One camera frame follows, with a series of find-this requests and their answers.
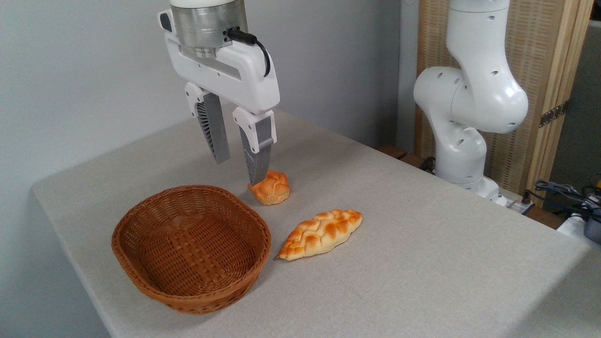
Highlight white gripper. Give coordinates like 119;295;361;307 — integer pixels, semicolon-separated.
158;9;281;185

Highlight round golden bread bun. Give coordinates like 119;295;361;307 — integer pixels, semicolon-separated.
248;170;291;206

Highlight brown wicker basket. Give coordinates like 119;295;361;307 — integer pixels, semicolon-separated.
111;184;272;315

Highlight long braided bread loaf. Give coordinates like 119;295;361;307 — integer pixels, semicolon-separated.
276;209;364;261

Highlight brown wooden block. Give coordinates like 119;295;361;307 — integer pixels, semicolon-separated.
378;144;429;169

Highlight grey tablecloth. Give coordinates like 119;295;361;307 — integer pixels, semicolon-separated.
31;101;601;338

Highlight white power strip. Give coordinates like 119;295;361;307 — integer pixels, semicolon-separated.
502;196;536;215

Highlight metal screen hinge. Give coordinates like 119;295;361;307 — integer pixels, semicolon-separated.
539;100;570;129

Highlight wooden rattan folding screen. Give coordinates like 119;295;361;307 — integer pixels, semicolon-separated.
415;0;595;196

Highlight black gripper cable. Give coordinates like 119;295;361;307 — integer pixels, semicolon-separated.
227;28;272;77

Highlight dark cable bundle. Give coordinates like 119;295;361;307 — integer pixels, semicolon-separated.
532;179;601;222

